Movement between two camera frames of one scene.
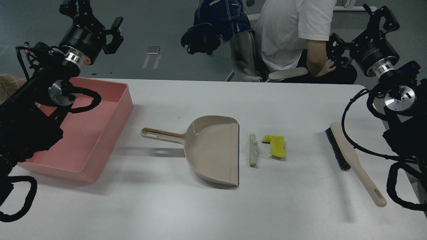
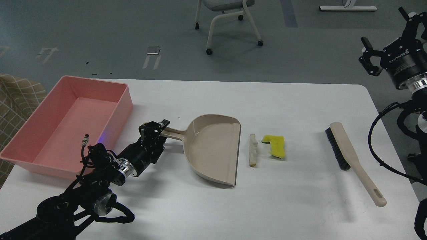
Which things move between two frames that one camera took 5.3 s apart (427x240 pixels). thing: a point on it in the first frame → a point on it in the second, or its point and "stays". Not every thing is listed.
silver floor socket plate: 153,50 stays
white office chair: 248,75 → 229,7
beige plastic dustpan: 211,144 stays
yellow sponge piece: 277,143 stays
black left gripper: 85,39 → 137,156
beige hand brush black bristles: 347,159 stays
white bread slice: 253,144 stays
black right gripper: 371,47 → 405,58
